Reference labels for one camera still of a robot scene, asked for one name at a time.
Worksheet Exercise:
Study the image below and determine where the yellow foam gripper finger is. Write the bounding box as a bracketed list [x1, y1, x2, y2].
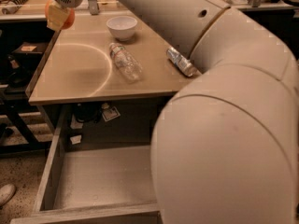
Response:
[47, 2, 70, 31]

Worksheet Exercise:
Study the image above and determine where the orange fruit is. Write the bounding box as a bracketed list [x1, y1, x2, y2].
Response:
[45, 0, 75, 30]

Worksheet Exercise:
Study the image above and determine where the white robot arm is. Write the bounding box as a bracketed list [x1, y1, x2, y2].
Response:
[119, 0, 298, 224]

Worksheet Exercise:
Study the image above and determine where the grey wooden open drawer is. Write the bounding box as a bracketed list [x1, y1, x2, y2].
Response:
[11, 103, 162, 224]

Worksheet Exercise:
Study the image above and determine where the black box with label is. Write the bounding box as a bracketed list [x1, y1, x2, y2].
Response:
[12, 42, 48, 60]

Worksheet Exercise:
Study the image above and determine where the white ceramic bowl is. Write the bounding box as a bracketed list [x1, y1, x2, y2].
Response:
[107, 16, 137, 41]

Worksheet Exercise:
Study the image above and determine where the clear plastic water bottle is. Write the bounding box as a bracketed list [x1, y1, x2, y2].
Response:
[109, 43, 142, 83]

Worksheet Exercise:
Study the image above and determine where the silver crushed soda can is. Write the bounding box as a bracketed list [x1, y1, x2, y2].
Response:
[166, 47, 197, 77]

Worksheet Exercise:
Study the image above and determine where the white shoe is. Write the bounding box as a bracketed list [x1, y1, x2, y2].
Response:
[0, 184, 16, 206]

